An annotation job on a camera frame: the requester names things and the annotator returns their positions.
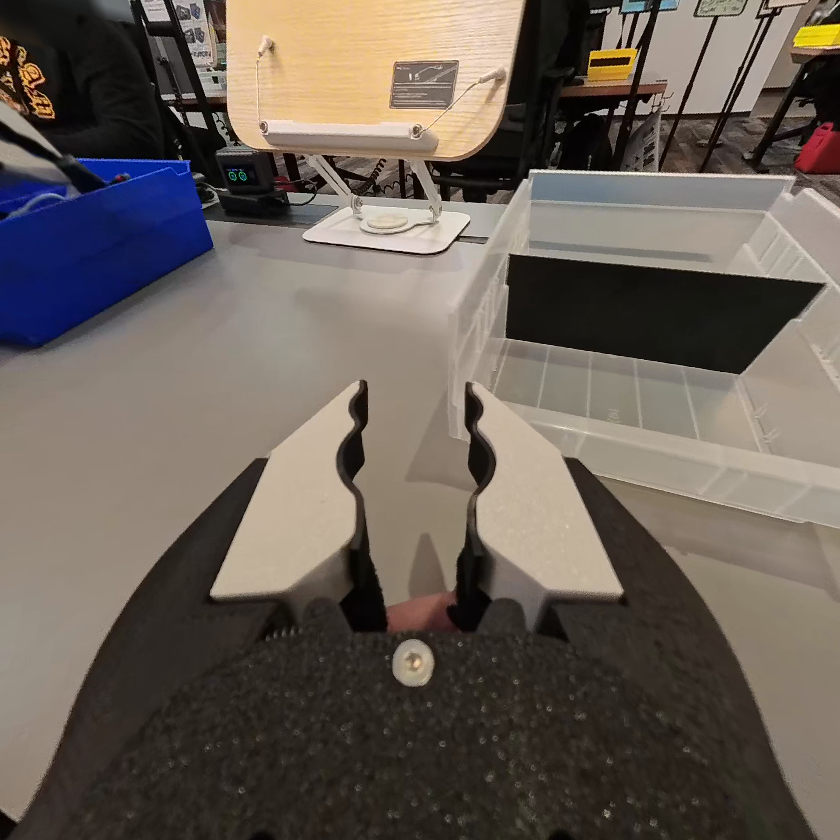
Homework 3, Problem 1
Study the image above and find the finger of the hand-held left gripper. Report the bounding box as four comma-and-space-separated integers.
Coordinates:
0, 100, 107, 196

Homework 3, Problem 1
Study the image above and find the grey perforated panel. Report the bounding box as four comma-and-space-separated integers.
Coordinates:
620, 112, 665, 173

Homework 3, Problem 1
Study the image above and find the wooden book stand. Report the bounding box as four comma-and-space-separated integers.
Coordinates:
225, 0, 530, 258

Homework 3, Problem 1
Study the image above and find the white printed poster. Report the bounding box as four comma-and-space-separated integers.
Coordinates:
176, 0, 219, 68

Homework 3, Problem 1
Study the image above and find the person's right hand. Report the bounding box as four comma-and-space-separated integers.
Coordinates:
386, 592, 458, 635

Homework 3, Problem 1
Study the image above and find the black divider panel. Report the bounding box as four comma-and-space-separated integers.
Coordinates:
505, 252, 828, 376

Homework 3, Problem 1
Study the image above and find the black charger green display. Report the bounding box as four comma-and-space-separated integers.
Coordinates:
215, 147, 291, 215

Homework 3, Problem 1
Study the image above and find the black mesh office chair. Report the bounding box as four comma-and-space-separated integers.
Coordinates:
459, 0, 593, 199

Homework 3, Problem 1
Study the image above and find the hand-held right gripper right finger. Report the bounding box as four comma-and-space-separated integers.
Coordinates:
463, 381, 624, 634

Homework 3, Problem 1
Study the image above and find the clear plastic bin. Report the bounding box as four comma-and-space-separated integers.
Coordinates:
448, 169, 840, 527

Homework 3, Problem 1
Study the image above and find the brown wooden table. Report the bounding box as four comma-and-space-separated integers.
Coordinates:
561, 79, 668, 101

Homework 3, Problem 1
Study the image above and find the blue plastic bin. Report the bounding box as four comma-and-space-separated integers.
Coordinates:
0, 157, 215, 349

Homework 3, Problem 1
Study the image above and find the black sign pole stand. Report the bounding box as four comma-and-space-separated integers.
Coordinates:
707, 0, 812, 150
658, 0, 753, 173

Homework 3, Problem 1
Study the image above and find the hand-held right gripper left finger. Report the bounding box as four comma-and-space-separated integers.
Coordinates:
210, 379, 370, 621

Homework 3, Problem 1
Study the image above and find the black backpack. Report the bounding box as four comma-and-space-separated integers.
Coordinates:
560, 115, 616, 173

